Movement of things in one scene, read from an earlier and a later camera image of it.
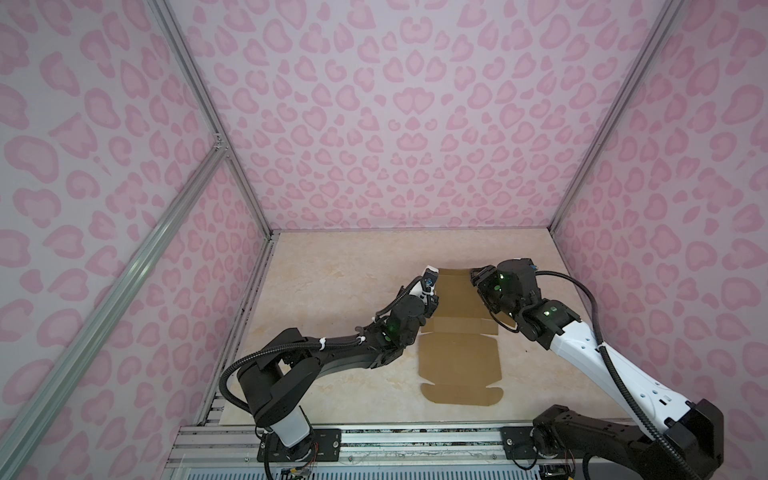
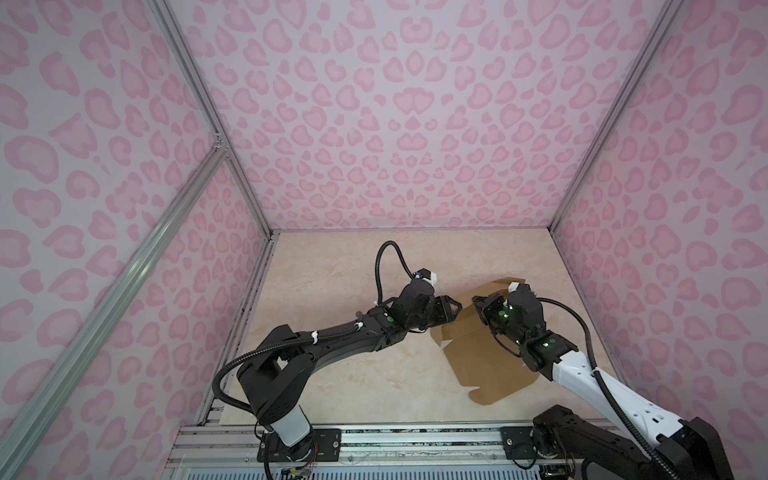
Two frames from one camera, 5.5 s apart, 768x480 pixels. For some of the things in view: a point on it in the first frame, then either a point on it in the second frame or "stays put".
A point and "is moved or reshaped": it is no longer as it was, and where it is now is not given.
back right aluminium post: x=665 y=21 stays put
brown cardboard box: x=459 y=348 is moved or reshaped
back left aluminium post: x=212 y=109 stays put
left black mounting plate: x=327 y=447 stays put
